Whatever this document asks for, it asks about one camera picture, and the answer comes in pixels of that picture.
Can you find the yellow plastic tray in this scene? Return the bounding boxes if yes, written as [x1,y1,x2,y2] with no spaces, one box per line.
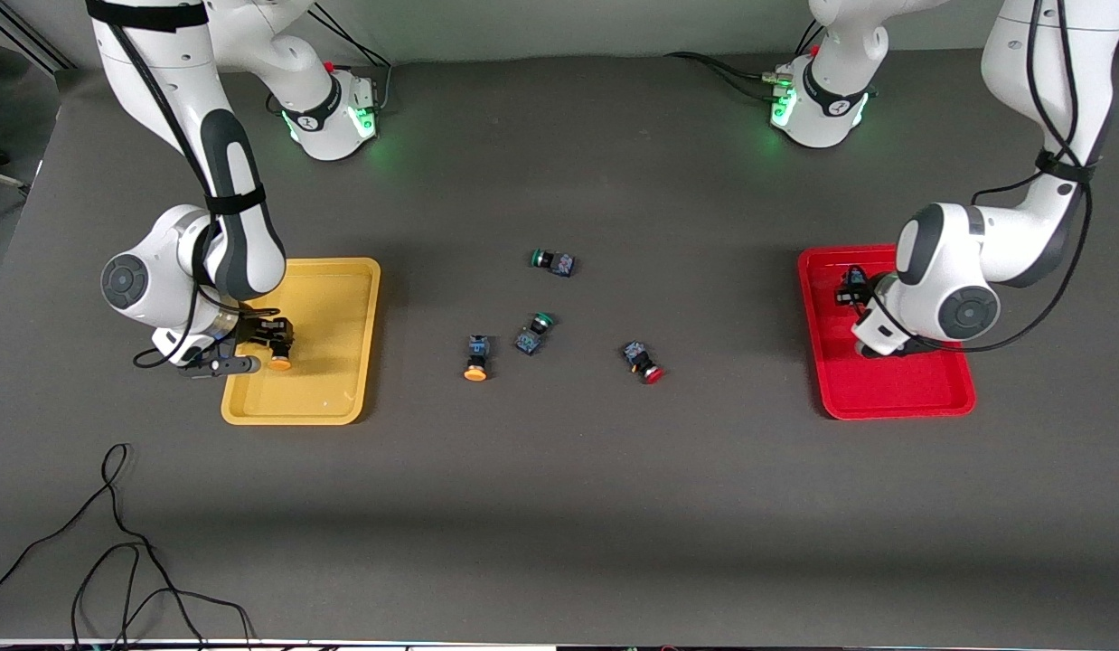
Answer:
[221,258,381,426]

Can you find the red plastic tray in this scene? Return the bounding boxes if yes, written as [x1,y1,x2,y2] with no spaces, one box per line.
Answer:
[797,244,978,421]

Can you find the dark grey table mat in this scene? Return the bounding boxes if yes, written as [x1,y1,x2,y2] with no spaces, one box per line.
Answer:
[0,50,1119,646]

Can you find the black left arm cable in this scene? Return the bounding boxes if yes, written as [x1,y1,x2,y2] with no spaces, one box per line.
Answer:
[876,0,1117,355]

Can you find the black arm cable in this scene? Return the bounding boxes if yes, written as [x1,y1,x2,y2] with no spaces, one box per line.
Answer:
[97,18,282,371]
[876,0,1117,355]

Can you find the loose black cable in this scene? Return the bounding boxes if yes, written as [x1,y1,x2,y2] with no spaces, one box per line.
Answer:
[0,442,254,651]

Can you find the black left arm base cables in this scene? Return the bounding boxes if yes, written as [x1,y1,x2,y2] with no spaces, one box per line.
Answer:
[663,52,795,103]

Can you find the black arm base cables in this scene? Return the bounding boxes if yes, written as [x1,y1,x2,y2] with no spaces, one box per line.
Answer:
[306,0,394,111]
[663,52,795,103]

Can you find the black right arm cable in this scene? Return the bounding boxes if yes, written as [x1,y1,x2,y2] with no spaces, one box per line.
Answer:
[97,18,282,371]

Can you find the black right arm base cables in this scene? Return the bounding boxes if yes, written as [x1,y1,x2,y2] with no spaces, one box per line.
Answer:
[306,0,394,111]

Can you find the grey aluminium frame rail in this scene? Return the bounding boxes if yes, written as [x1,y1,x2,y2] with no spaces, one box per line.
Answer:
[0,16,75,73]

